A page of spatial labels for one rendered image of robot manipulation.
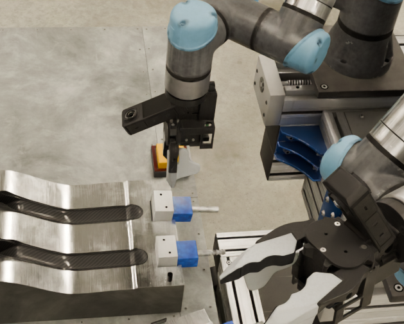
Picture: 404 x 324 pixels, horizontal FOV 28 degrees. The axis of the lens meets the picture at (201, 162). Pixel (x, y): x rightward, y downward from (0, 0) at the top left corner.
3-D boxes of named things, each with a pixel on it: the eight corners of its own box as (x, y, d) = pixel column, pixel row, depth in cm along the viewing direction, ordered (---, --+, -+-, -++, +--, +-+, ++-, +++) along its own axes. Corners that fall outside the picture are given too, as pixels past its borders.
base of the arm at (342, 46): (379, 33, 179) (390, -4, 172) (400, 78, 169) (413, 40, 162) (313, 35, 177) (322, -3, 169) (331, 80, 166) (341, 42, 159)
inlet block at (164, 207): (213, 207, 163) (219, 191, 159) (216, 227, 160) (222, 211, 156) (149, 206, 160) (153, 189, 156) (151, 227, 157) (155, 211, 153)
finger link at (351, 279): (330, 323, 76) (377, 270, 82) (331, 312, 75) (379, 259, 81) (289, 297, 79) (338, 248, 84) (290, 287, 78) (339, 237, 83)
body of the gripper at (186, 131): (212, 152, 142) (219, 101, 133) (163, 154, 141) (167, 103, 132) (206, 122, 147) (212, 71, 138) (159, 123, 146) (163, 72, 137)
